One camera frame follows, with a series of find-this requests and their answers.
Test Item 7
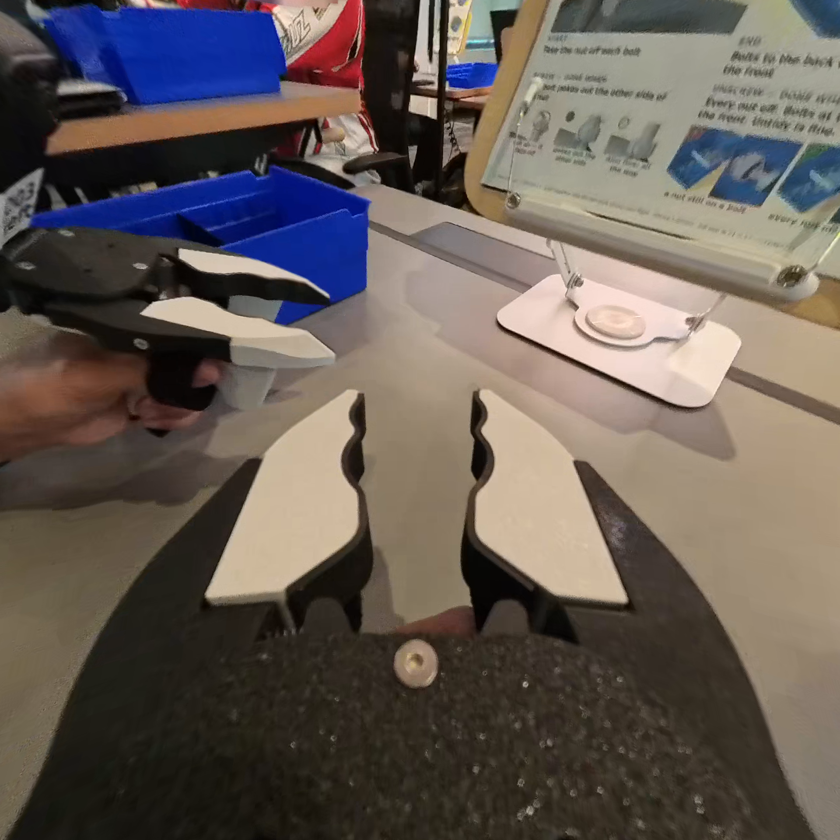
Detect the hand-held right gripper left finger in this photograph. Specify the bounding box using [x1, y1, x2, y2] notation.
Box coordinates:
[203, 389, 375, 609]

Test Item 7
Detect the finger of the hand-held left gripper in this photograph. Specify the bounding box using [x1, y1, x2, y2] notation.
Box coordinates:
[139, 295, 337, 368]
[161, 248, 331, 311]

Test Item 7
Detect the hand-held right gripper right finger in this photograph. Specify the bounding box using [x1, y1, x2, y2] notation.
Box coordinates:
[459, 389, 631, 608]

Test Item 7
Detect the blue plastic bin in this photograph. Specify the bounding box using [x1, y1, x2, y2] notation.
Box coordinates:
[29, 165, 371, 327]
[42, 5, 287, 106]
[445, 62, 498, 89]

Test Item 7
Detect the person's left hand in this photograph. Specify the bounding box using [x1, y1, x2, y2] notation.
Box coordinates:
[0, 338, 224, 462]

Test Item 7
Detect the wooden office desk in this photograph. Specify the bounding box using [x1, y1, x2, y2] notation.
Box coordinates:
[46, 82, 362, 155]

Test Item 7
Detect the black support column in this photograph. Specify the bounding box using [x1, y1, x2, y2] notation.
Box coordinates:
[363, 0, 421, 193]

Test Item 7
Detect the instruction sheet on stand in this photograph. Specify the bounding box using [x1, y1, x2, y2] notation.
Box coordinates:
[465, 0, 840, 322]

